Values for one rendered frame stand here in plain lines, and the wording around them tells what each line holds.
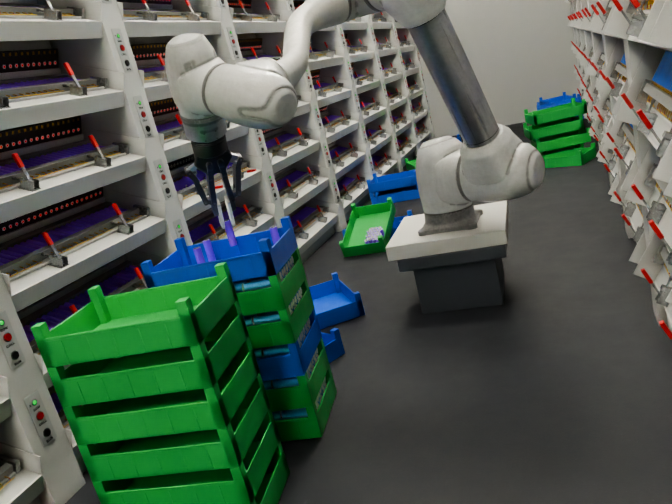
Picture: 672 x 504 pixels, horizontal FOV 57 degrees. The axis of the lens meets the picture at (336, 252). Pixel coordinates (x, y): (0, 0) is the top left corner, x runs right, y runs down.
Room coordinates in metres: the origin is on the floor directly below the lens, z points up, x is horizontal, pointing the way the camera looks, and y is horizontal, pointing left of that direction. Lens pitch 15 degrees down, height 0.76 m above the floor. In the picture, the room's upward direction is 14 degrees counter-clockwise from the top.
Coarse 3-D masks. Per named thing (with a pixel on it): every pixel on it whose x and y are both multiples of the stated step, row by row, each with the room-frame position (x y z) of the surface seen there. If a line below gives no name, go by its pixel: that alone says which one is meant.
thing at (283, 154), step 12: (264, 132) 3.01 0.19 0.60; (276, 132) 3.14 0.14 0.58; (288, 132) 3.24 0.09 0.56; (300, 132) 3.04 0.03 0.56; (312, 132) 3.19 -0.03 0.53; (276, 144) 2.92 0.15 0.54; (288, 144) 2.99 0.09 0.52; (300, 144) 3.04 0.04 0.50; (312, 144) 3.08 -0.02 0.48; (276, 156) 2.78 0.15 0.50; (288, 156) 2.80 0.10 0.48; (300, 156) 2.94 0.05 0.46; (276, 168) 2.68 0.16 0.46
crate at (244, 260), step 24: (288, 216) 1.45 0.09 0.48; (216, 240) 1.51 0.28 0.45; (240, 240) 1.49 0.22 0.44; (264, 240) 1.27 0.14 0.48; (288, 240) 1.40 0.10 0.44; (144, 264) 1.34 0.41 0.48; (168, 264) 1.45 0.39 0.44; (192, 264) 1.52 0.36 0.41; (240, 264) 1.28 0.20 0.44; (264, 264) 1.27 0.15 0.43
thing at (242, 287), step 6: (288, 264) 1.39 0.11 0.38; (282, 270) 1.34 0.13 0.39; (288, 270) 1.38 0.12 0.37; (282, 276) 1.33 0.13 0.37; (234, 282) 1.33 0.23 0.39; (240, 282) 1.32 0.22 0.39; (246, 282) 1.31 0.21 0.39; (252, 282) 1.29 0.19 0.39; (258, 282) 1.29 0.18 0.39; (264, 282) 1.28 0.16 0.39; (240, 288) 1.30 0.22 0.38; (246, 288) 1.29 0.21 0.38; (252, 288) 1.29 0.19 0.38; (258, 288) 1.29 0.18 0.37
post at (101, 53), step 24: (96, 0) 1.89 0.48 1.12; (120, 24) 1.96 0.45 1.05; (72, 48) 1.93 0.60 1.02; (96, 48) 1.90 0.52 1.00; (144, 96) 1.96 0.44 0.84; (96, 120) 1.93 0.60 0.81; (120, 120) 1.90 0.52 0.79; (168, 168) 1.97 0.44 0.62; (120, 192) 1.94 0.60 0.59; (144, 192) 1.90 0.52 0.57; (168, 216) 1.90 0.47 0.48; (168, 240) 1.89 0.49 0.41
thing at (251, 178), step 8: (232, 152) 2.57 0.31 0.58; (248, 160) 2.55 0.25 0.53; (256, 160) 2.53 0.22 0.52; (176, 168) 2.30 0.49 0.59; (256, 168) 2.54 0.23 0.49; (248, 176) 2.42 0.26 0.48; (256, 176) 2.49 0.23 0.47; (216, 184) 2.28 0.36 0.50; (232, 184) 2.30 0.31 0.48; (248, 184) 2.42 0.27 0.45; (216, 192) 2.18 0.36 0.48; (224, 192) 2.24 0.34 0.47; (184, 200) 2.07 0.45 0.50; (192, 200) 2.08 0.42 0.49; (200, 200) 2.08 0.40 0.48; (184, 208) 1.99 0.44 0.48; (192, 208) 2.03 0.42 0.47; (200, 208) 2.08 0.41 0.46; (208, 208) 2.14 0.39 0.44; (184, 216) 1.99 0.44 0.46; (192, 216) 2.04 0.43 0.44
